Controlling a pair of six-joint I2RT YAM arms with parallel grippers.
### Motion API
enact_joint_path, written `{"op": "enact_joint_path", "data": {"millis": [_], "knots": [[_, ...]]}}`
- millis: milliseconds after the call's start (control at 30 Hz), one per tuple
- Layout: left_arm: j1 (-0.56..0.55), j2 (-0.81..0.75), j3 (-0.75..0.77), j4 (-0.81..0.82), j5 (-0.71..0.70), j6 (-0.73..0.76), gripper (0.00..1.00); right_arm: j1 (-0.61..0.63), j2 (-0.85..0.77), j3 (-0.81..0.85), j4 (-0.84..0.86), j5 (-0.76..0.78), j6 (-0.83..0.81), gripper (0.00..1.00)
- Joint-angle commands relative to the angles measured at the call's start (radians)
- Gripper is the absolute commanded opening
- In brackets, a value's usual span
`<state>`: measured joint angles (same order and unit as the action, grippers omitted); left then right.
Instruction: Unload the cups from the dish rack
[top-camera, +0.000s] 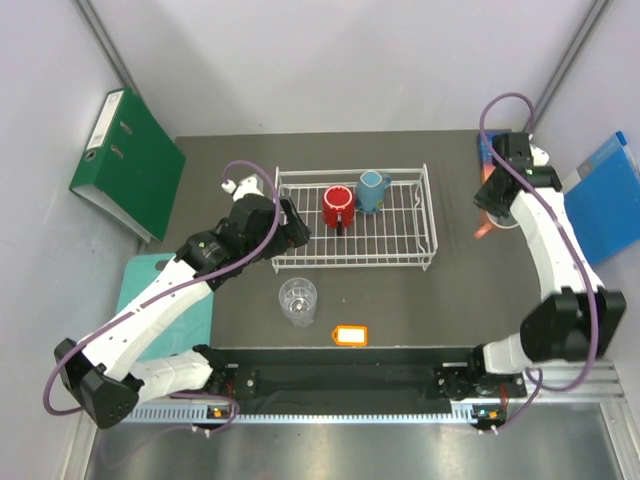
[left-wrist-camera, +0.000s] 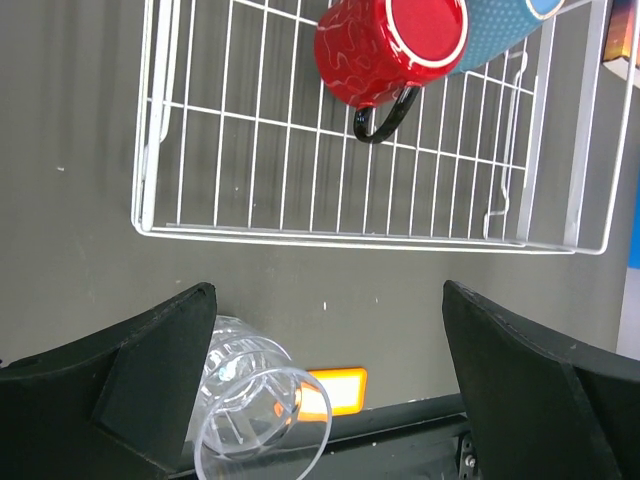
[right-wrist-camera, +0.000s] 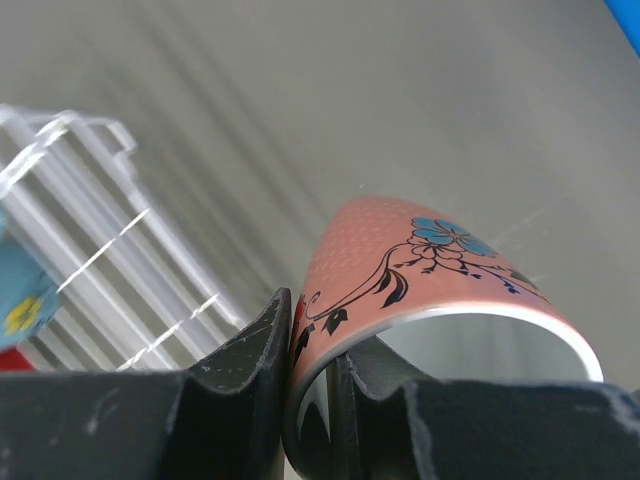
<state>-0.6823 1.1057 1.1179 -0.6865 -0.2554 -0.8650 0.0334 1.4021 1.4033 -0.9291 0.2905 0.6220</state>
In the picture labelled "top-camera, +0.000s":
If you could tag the clear faceted plastic cup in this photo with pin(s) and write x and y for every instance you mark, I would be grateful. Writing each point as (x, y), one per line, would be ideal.
(298, 301)

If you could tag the orange key tag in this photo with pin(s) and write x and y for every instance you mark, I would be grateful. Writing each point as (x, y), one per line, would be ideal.
(350, 335)

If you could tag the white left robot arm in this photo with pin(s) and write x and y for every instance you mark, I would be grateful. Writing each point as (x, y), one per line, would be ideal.
(104, 372)

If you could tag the blue ring binder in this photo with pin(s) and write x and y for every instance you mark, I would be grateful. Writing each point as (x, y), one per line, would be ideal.
(602, 200)

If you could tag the red ceramic mug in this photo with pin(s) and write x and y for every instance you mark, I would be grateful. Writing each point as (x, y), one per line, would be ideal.
(338, 208)

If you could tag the Jane Eyre paperback book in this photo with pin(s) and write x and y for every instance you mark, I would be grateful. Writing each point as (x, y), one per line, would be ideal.
(485, 157)

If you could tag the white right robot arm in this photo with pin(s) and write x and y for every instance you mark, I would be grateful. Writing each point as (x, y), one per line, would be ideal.
(577, 316)

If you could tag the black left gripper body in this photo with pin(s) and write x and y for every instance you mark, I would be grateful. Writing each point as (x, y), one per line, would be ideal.
(280, 244)

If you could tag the green ring binder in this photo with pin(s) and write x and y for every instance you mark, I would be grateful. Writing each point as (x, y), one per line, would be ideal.
(130, 168)

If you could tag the aluminium cable duct rail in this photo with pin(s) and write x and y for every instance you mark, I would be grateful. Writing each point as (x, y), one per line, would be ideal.
(602, 386)

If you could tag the blue ceramic mug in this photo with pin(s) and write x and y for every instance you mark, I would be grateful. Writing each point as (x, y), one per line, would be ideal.
(370, 191)

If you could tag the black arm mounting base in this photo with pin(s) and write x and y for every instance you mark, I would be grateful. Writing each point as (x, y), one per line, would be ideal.
(355, 380)

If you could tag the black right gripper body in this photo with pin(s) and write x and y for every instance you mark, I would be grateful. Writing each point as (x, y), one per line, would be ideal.
(485, 197)

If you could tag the white wire dish rack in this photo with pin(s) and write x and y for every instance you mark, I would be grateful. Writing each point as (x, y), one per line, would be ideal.
(401, 234)

